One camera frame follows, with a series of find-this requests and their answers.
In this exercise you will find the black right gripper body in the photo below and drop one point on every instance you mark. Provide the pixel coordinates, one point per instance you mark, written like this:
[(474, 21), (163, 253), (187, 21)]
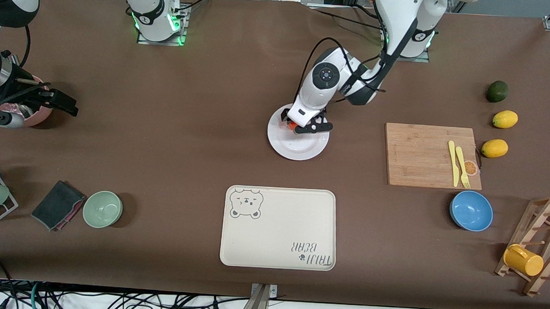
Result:
[(25, 93)]

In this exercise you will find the orange fruit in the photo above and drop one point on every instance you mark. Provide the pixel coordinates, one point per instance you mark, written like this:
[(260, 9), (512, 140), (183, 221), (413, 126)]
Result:
[(293, 125)]

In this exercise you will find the white round plate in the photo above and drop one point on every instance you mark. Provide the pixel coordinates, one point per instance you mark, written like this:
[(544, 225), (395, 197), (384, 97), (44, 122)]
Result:
[(298, 148)]

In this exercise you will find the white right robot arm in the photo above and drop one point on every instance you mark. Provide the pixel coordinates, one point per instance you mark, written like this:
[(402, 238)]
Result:
[(149, 9)]

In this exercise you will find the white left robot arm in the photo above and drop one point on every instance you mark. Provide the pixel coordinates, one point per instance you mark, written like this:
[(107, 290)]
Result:
[(312, 100)]

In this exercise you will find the pink bowl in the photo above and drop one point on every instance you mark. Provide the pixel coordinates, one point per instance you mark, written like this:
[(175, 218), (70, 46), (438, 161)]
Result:
[(37, 118)]

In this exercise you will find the bamboo cutting board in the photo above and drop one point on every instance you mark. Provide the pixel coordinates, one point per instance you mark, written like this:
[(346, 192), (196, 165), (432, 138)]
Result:
[(409, 151)]

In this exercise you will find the dark grey cloth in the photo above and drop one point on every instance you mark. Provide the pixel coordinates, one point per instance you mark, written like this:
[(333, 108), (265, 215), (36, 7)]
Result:
[(54, 203)]

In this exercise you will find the cream tray with bear print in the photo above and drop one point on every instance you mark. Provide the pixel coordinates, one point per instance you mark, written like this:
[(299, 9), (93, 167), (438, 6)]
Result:
[(278, 238)]

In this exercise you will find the pink cloth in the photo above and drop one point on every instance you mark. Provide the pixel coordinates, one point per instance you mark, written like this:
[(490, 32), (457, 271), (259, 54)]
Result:
[(75, 213)]

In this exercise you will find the pale green bowl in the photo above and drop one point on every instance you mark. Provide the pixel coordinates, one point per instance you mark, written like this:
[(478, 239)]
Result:
[(102, 209)]

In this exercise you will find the yellow plastic knife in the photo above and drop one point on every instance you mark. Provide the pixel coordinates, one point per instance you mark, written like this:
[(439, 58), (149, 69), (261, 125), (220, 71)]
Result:
[(453, 164)]

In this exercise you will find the yellow plastic fork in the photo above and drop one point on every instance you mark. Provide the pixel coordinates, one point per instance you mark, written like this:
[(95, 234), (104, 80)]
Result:
[(461, 165)]

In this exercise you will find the orange slice disc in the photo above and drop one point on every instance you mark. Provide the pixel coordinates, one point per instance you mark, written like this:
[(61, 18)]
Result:
[(472, 168)]

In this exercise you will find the blue bowl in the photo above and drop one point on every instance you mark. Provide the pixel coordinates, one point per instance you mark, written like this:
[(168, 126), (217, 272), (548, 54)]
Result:
[(471, 212)]

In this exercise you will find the yellow lemon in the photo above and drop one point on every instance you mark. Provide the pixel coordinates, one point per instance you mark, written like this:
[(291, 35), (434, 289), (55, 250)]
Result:
[(495, 148), (505, 119)]

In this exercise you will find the dark green avocado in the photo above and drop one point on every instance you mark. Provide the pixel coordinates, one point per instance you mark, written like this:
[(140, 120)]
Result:
[(497, 91)]

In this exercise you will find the wooden cup rack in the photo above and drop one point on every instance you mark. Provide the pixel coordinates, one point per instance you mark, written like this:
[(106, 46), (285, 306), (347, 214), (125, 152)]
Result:
[(527, 235)]

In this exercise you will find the yellow mug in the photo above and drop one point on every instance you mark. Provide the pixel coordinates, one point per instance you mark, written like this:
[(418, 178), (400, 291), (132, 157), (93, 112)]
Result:
[(525, 262)]

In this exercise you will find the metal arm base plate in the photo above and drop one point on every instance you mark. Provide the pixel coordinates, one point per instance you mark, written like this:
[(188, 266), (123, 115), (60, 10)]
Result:
[(161, 42), (418, 59)]

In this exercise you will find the metal mount bracket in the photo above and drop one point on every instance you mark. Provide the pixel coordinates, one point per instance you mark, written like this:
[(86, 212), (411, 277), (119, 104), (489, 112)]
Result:
[(259, 307)]

